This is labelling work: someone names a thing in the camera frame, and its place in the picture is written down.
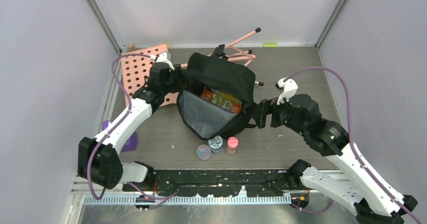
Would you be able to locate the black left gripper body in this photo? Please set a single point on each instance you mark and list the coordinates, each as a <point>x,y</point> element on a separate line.
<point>170,85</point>

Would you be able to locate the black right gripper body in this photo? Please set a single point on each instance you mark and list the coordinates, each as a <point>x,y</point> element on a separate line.
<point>280,116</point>

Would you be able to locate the orange 78-Storey Treehouse book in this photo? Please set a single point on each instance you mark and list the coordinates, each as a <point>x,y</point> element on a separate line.
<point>222,99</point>

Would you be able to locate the black backpack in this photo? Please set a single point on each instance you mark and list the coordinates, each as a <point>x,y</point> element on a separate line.
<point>204,118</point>

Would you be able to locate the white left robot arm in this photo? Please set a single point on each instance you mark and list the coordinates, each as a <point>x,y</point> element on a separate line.
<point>98,157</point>

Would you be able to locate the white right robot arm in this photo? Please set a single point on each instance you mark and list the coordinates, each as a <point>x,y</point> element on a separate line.
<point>369,197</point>

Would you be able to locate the pink perforated board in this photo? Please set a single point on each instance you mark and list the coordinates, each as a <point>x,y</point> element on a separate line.
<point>136,69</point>

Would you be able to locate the pink lid jar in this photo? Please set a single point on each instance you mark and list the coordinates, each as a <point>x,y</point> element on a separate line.
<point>232,144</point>

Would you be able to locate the blue patterned lid jar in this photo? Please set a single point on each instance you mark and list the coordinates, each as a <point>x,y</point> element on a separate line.
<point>216,144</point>

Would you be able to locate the pink stand with black feet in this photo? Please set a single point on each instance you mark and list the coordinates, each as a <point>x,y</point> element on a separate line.
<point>239,54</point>

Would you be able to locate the purple card holder box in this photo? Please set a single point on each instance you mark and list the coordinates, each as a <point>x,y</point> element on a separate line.
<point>130,144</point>

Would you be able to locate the clear jar of beads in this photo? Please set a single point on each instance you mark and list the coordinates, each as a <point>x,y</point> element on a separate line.
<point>204,152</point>

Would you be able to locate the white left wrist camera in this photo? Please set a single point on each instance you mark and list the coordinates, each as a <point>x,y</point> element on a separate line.
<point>163,57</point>

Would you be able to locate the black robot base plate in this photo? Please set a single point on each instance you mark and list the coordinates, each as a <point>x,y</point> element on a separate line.
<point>218,183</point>

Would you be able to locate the aluminium frame rail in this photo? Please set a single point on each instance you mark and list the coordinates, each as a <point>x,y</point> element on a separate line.
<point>118,196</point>

